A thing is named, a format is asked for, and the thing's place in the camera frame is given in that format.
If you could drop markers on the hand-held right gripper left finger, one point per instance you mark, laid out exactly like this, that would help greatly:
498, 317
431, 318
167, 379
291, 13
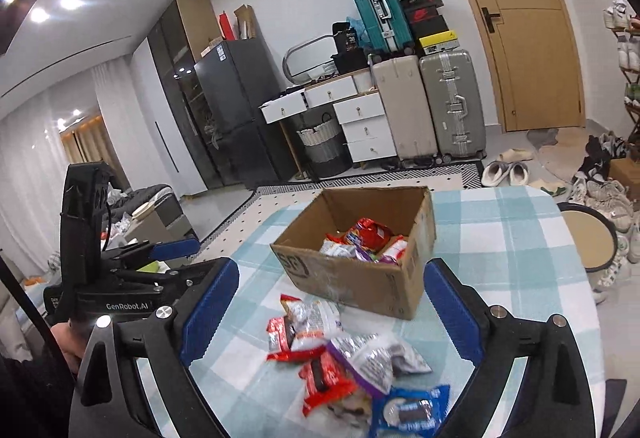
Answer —
210, 313

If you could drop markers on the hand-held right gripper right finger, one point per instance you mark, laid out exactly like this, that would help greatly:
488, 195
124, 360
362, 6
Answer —
450, 313

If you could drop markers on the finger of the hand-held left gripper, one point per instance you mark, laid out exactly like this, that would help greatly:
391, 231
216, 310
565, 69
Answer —
150, 277
175, 249

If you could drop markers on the purple snack packet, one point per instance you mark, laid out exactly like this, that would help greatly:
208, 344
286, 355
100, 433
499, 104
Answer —
387, 259

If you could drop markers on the white red-edged snack packet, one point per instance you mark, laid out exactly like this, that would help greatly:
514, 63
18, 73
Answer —
397, 245

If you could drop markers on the pile of snack packets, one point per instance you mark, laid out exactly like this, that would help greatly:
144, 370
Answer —
370, 363

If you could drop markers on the red snack packet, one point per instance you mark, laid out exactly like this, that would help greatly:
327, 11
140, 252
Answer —
370, 233

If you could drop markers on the silver snack packet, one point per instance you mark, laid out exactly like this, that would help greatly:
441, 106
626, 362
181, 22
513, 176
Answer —
337, 247

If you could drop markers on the person's left forearm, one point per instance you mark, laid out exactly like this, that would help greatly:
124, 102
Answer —
30, 398

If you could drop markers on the person's left hand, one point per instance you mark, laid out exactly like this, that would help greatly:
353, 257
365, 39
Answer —
65, 340

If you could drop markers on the grey sofa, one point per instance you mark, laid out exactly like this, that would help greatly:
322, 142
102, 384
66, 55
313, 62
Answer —
160, 218

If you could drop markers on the yellow curtain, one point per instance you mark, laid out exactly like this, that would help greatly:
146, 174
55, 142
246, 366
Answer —
85, 148

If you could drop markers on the white sheer curtain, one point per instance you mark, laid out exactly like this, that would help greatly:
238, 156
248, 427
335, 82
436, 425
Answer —
30, 168

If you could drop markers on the grey plush slipper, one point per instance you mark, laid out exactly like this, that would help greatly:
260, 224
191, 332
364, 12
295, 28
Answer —
494, 173
520, 173

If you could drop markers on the round stool beige top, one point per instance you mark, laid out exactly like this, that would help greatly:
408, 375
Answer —
585, 238

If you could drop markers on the black refrigerator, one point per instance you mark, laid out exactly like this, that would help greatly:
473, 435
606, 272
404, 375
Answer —
240, 108

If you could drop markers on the green and beige slipper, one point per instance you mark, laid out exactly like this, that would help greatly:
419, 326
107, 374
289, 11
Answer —
547, 188

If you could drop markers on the dark glass display cabinet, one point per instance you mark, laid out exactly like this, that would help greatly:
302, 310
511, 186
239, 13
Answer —
175, 83

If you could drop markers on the woven laundry basket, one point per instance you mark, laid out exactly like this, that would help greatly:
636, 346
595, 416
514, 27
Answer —
322, 143

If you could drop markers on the pile of shoes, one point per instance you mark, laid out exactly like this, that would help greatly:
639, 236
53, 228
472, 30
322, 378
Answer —
605, 198

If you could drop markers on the oval floor mat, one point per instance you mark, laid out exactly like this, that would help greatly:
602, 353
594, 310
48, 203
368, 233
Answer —
560, 153

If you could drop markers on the beige suitcase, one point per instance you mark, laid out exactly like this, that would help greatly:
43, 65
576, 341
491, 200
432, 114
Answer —
405, 108

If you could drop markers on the silver suitcase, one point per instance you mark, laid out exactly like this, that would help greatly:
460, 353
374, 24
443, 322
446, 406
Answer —
452, 103

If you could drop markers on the white drawer desk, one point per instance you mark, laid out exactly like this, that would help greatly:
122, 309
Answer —
360, 108

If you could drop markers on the small brown cardboard box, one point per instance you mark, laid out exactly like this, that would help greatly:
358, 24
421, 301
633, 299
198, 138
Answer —
625, 173

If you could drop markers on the oval mirror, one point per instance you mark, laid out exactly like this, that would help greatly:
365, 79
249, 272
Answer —
305, 58

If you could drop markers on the tall cardboard piece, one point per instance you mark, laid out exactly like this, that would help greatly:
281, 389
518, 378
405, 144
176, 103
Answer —
245, 23

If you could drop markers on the black printed box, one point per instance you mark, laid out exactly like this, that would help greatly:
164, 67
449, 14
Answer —
346, 37

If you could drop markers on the wooden door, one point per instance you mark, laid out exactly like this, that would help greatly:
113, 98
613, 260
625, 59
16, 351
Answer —
525, 43

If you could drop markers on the blue plastic bag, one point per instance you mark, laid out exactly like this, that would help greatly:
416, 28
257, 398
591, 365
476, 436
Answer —
362, 31

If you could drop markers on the wooden shoe rack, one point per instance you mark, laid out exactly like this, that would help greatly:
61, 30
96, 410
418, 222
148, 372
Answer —
631, 88

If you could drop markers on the red and black shoe box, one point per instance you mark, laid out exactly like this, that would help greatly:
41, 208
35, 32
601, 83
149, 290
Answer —
424, 14

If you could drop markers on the teal suitcase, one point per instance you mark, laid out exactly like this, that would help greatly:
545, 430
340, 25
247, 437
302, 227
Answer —
380, 11

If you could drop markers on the shoe rack with shoes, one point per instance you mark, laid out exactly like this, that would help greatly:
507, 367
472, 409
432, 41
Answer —
622, 18

